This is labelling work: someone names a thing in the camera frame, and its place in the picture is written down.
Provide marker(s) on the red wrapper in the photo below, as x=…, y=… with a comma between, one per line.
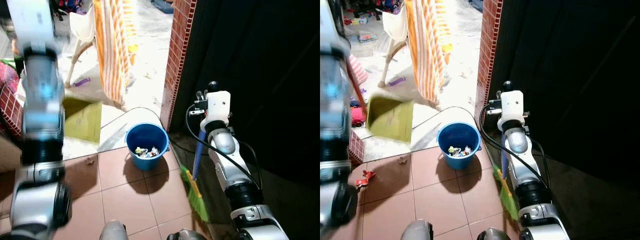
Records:
x=365, y=179

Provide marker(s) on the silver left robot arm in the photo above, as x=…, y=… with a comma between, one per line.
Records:
x=44, y=100
x=332, y=100

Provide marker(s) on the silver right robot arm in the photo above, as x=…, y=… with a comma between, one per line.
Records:
x=522, y=155
x=227, y=155

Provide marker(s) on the red brick pillar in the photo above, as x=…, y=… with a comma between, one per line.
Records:
x=490, y=55
x=177, y=60

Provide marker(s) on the blue plastic bucket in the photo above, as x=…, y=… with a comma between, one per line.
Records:
x=458, y=136
x=146, y=137

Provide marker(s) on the crumpled rubbish pile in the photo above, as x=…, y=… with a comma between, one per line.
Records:
x=459, y=150
x=146, y=151

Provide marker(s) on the orange striped hanging cloth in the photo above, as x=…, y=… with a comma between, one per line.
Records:
x=427, y=50
x=115, y=50

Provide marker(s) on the small purple item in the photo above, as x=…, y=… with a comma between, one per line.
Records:
x=83, y=81
x=397, y=81

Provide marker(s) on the white plastic chair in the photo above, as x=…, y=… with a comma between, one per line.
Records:
x=395, y=25
x=82, y=25

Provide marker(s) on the pink striped cloth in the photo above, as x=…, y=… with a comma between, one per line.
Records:
x=358, y=70

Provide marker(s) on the red crumpled garment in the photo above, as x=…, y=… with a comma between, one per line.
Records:
x=358, y=116

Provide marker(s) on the grey right robot leg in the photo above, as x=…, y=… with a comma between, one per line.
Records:
x=494, y=234
x=184, y=235

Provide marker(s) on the grey robot leg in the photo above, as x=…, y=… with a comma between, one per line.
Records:
x=416, y=230
x=184, y=235
x=114, y=231
x=494, y=234

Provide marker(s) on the flat colourful book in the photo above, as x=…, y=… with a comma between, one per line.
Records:
x=367, y=36

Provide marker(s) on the grey left robot leg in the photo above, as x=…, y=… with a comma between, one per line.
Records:
x=416, y=230
x=114, y=231

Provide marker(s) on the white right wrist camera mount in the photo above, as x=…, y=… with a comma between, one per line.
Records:
x=511, y=106
x=218, y=106

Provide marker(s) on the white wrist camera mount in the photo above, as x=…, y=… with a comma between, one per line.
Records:
x=31, y=20
x=329, y=20
x=218, y=106
x=511, y=106

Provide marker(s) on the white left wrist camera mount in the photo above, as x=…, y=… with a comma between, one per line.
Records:
x=329, y=20
x=31, y=20

